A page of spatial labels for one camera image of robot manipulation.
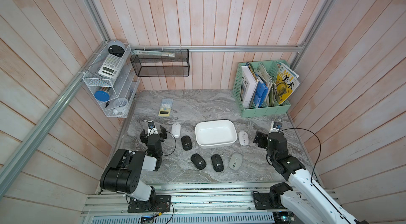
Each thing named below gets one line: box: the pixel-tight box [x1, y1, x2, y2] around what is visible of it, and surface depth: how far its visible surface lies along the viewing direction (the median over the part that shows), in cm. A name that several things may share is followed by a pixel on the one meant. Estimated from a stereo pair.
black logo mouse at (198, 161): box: [190, 153, 207, 171], surface depth 87 cm
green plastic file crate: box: [232, 60, 292, 118], surface depth 102 cm
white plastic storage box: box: [195, 120, 238, 149], surface depth 98 cm
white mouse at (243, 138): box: [237, 131, 249, 146], surface depth 95 cm
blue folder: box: [253, 80, 269, 109], surface depth 98 cm
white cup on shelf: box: [112, 97, 129, 115], surface depth 93 cm
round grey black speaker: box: [106, 40, 126, 58], surface depth 83 cm
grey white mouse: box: [228, 152, 243, 171], surface depth 85 cm
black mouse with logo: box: [210, 154, 225, 173], surface depth 86 cm
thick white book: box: [240, 65, 258, 109], surface depth 97 cm
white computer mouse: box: [171, 123, 182, 139], surface depth 99 cm
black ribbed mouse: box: [181, 135, 193, 151], surface depth 94 cm
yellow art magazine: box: [275, 61, 301, 106], surface depth 103 cm
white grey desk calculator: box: [97, 53, 125, 80], surface depth 79 cm
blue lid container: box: [94, 86, 111, 102], surface depth 79 cm
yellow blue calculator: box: [158, 98, 174, 117], surface depth 113 cm
